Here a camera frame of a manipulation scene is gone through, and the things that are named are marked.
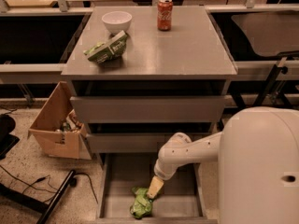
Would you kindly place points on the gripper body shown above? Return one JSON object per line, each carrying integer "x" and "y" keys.
{"x": 162, "y": 173}

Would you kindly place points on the green rice chip bag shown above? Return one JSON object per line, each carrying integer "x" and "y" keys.
{"x": 143, "y": 203}

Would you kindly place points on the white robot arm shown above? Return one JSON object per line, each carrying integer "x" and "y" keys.
{"x": 258, "y": 156}

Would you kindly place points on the open bottom grey drawer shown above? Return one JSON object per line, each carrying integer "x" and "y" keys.
{"x": 179, "y": 202}

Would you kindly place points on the middle grey drawer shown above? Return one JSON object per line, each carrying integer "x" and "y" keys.
{"x": 127, "y": 142}

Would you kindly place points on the top grey drawer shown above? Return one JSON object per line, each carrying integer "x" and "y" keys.
{"x": 148, "y": 109}

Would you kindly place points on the grey drawer cabinet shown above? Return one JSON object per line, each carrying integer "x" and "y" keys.
{"x": 187, "y": 61}

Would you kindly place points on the green snack bag on counter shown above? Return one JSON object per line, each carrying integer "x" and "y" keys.
{"x": 107, "y": 51}

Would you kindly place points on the black stand leg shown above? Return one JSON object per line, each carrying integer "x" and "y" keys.
{"x": 45, "y": 210}

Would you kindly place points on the cardboard box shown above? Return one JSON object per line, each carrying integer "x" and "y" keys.
{"x": 57, "y": 129}

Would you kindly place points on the black office chair base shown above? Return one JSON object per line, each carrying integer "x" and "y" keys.
{"x": 7, "y": 140}

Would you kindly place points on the white bowl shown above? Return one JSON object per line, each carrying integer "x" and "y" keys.
{"x": 117, "y": 21}

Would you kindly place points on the orange soda can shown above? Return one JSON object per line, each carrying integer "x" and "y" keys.
{"x": 164, "y": 15}

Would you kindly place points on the grey chair seat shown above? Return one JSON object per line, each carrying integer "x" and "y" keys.
{"x": 270, "y": 33}

